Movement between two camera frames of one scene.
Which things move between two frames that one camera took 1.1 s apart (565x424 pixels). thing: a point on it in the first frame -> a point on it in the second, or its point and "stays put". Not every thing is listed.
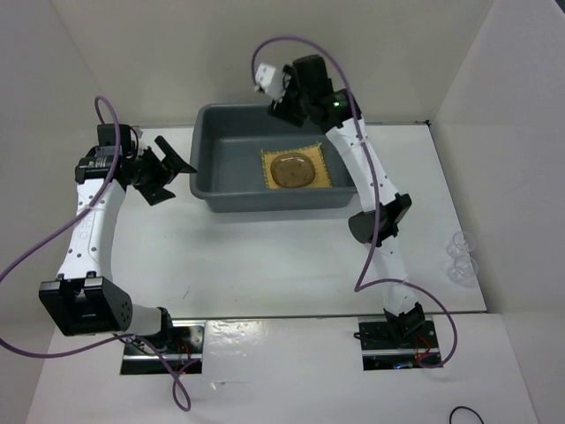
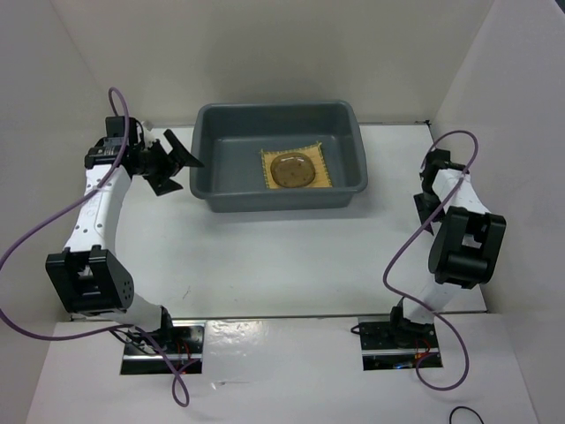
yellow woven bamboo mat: [321, 177] stays put
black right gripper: [282, 109] -> [422, 207]
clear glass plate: [292, 170] stays put
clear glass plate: [292, 170] stays put
